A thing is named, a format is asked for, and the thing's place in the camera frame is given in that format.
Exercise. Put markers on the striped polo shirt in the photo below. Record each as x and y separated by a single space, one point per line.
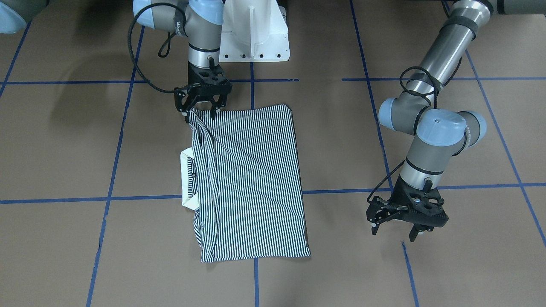
241 178

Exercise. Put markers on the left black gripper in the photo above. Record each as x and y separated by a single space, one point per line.
378 212

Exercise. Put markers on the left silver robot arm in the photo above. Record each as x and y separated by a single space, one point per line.
438 134

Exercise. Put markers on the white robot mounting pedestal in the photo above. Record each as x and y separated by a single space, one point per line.
255 31

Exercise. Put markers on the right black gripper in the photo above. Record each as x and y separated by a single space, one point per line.
183 97

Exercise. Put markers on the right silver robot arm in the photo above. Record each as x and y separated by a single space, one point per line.
198 20

